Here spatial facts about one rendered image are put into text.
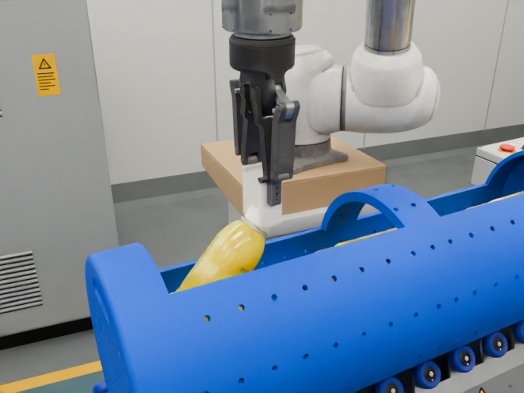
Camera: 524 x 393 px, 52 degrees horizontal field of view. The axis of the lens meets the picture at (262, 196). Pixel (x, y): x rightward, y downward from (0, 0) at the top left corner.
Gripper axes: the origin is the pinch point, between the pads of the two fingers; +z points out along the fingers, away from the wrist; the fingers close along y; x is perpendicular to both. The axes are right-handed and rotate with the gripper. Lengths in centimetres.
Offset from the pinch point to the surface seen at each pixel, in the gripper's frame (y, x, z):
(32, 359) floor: -142, -33, 128
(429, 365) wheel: 10.3, 24.1, 30.2
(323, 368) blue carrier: 14.3, 1.0, 17.4
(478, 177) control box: -31, 79, 26
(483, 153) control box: -31, 79, 19
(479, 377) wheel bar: 12, 35, 36
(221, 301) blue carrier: 8.6, -9.7, 7.4
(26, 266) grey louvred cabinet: -149, -27, 88
